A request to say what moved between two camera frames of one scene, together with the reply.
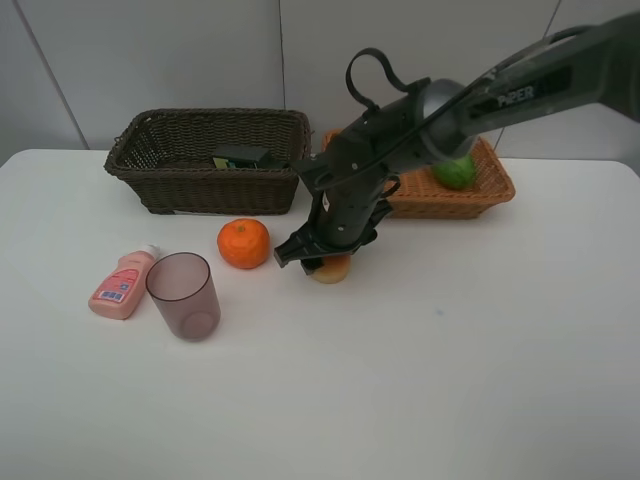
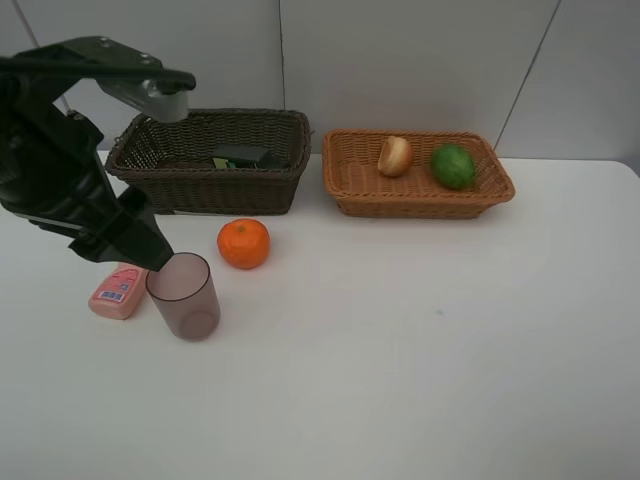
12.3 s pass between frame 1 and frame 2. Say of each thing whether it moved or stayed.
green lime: stayed
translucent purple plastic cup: stayed
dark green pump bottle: stayed
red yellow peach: moved
